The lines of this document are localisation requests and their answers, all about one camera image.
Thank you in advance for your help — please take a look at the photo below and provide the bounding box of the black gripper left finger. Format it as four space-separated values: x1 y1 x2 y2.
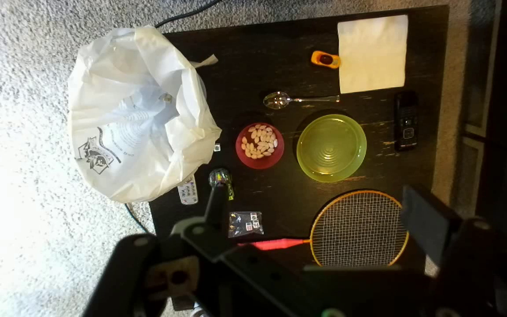
203 181 233 232

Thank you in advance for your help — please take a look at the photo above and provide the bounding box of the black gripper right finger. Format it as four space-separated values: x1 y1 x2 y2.
398 183 465 268

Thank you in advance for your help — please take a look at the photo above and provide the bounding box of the small orange oval gadget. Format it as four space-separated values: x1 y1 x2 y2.
310 49 343 70

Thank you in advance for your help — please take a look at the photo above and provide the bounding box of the small shiny round object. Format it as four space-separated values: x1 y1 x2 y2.
208 165 236 190

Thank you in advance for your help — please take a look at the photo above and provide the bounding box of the small white label card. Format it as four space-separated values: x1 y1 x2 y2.
176 174 201 208

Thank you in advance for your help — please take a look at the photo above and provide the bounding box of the small dark printed packet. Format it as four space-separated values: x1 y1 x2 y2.
227 209 266 239

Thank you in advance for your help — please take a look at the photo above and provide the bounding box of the small red bowl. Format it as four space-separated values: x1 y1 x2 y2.
234 120 287 172

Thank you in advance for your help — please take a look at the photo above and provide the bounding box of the pile of light nuts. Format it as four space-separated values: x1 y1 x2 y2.
240 123 280 162

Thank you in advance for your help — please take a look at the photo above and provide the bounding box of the black remote control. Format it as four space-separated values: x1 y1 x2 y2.
393 90 421 153

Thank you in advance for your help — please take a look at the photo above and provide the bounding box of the white plastic bin bag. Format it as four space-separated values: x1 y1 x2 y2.
67 23 224 204

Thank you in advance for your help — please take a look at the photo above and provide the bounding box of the silver metal spoon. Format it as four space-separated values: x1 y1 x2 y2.
262 90 342 113

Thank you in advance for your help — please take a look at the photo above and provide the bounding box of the green plate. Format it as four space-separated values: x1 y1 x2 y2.
294 113 370 185

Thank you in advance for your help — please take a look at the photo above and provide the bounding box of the black wooden coffee table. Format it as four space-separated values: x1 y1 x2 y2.
148 5 451 271

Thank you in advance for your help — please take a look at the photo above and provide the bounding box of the white paper napkin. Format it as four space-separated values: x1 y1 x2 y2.
336 14 410 95

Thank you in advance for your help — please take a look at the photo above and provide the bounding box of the black cable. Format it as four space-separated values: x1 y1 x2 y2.
153 0 226 30

